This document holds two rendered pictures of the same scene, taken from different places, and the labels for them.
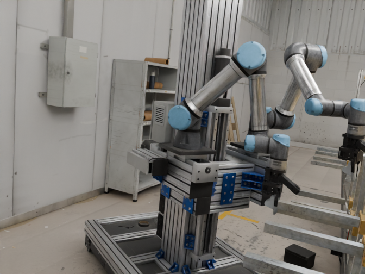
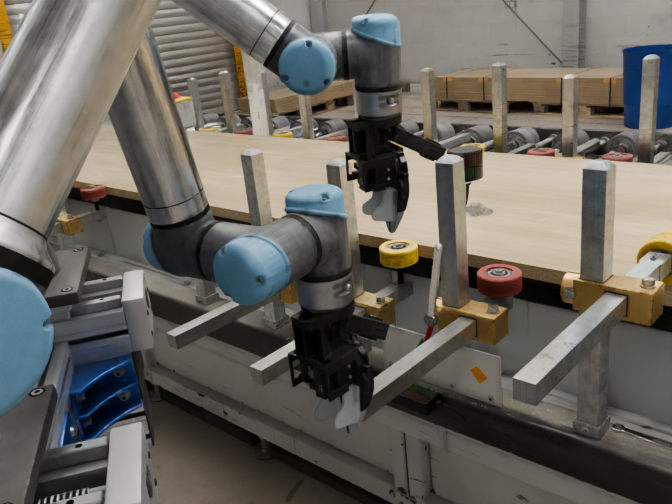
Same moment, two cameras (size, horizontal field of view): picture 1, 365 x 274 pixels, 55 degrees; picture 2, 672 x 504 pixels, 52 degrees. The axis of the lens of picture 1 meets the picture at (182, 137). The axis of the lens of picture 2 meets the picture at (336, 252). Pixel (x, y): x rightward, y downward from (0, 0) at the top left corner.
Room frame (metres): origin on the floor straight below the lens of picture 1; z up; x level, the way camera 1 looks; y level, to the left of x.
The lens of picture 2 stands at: (1.23, 0.33, 1.40)
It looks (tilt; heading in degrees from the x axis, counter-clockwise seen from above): 20 degrees down; 290
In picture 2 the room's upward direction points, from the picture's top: 6 degrees counter-clockwise
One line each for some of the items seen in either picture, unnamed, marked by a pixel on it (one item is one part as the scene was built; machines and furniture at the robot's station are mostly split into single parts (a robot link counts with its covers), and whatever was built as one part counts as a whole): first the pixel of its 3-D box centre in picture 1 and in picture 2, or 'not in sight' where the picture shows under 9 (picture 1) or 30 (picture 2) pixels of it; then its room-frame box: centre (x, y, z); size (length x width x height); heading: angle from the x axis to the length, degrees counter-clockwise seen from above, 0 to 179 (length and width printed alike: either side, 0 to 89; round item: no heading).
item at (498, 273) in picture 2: not in sight; (499, 298); (1.35, -0.84, 0.85); 0.08 x 0.08 x 0.11
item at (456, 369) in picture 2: (348, 241); (437, 363); (1.46, -0.77, 0.75); 0.26 x 0.01 x 0.10; 156
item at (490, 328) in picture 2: (359, 226); (468, 317); (1.40, -0.77, 0.85); 0.14 x 0.06 x 0.05; 156
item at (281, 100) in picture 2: not in sight; (321, 90); (4.58, -8.90, 0.23); 2.41 x 0.77 x 0.17; 65
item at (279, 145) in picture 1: (279, 147); (317, 232); (1.53, -0.43, 1.13); 0.09 x 0.08 x 0.11; 73
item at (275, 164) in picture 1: (277, 164); (327, 288); (1.53, -0.44, 1.05); 0.08 x 0.08 x 0.05
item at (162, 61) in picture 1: (156, 61); not in sight; (4.33, 0.40, 1.59); 0.30 x 0.08 x 0.08; 63
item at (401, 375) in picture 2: (329, 220); (439, 348); (1.43, -0.66, 0.84); 0.43 x 0.03 x 0.04; 66
